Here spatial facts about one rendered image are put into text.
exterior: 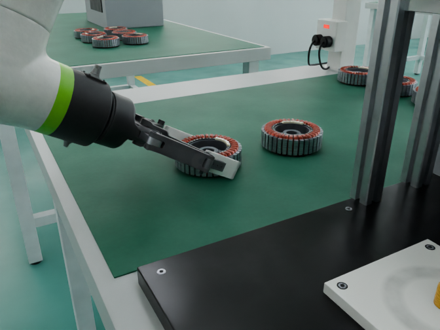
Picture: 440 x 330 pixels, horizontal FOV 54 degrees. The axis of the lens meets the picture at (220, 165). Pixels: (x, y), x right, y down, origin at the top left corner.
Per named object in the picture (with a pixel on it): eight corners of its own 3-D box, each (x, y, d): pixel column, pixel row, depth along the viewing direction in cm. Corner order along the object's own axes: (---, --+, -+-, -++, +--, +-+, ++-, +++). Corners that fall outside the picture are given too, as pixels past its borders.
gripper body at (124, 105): (120, 97, 55) (177, 120, 61) (97, 83, 61) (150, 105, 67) (97, 150, 56) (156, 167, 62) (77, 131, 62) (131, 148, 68)
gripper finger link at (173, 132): (159, 141, 73) (157, 140, 73) (190, 152, 77) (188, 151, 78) (166, 125, 72) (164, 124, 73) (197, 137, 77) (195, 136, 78)
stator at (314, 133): (321, 160, 74) (324, 139, 73) (257, 154, 76) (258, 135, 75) (320, 137, 84) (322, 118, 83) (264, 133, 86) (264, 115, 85)
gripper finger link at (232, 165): (205, 148, 63) (208, 150, 63) (238, 161, 68) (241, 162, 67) (197, 167, 64) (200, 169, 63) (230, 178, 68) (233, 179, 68)
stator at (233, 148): (197, 185, 66) (196, 164, 64) (163, 160, 74) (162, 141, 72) (255, 167, 71) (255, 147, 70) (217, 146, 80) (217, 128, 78)
